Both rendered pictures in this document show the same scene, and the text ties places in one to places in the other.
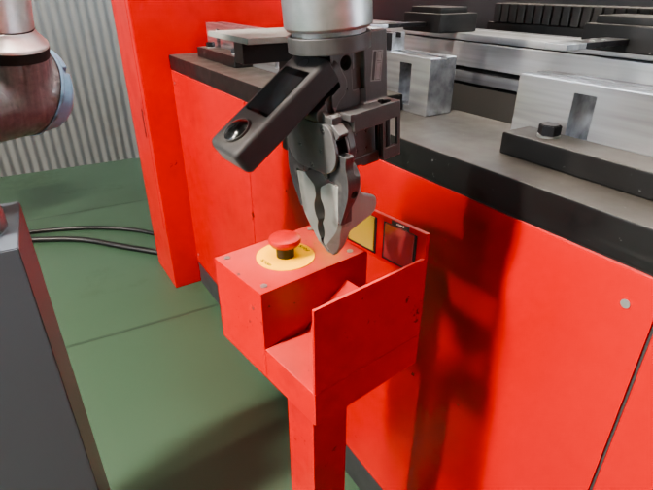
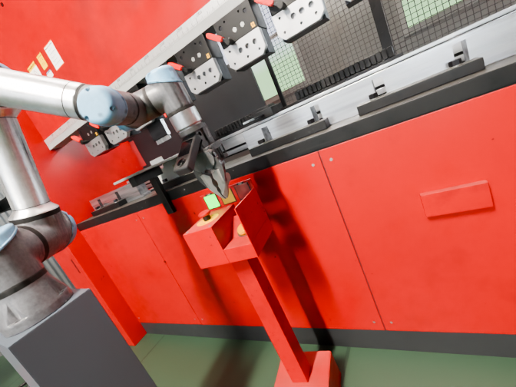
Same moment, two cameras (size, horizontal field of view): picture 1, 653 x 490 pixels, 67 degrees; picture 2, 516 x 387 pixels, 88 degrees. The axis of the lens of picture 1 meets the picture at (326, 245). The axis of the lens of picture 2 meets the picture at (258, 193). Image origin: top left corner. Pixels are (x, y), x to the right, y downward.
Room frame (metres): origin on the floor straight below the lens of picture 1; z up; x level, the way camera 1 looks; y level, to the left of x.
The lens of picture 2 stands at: (-0.26, 0.23, 0.98)
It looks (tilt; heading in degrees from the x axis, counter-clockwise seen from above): 14 degrees down; 335
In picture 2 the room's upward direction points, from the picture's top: 24 degrees counter-clockwise
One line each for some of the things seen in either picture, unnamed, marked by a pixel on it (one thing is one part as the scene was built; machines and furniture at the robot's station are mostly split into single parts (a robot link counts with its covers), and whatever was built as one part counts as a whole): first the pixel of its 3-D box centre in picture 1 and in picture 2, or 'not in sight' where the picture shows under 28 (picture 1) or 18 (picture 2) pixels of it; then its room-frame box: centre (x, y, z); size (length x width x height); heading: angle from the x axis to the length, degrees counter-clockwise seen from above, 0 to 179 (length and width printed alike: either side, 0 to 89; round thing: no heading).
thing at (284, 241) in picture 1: (285, 247); (206, 216); (0.53, 0.05, 0.79); 0.04 x 0.04 x 0.04
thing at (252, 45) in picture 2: not in sight; (244, 38); (0.59, -0.37, 1.26); 0.15 x 0.09 x 0.17; 32
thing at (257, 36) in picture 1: (292, 33); (150, 167); (1.00, 0.06, 1.00); 0.26 x 0.18 x 0.01; 122
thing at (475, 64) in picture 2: not in sight; (413, 88); (0.20, -0.55, 0.89); 0.30 x 0.05 x 0.03; 32
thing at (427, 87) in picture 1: (371, 71); not in sight; (1.03, -0.09, 0.92); 0.39 x 0.06 x 0.10; 32
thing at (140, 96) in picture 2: not in sight; (133, 110); (0.48, 0.10, 1.13); 0.11 x 0.11 x 0.08; 59
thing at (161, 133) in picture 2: not in sight; (159, 132); (1.08, -0.06, 1.13); 0.10 x 0.02 x 0.10; 32
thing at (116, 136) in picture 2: not in sight; (118, 124); (1.27, 0.06, 1.26); 0.15 x 0.09 x 0.17; 32
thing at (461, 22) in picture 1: (414, 19); not in sight; (1.17, -0.19, 1.01); 0.26 x 0.12 x 0.05; 122
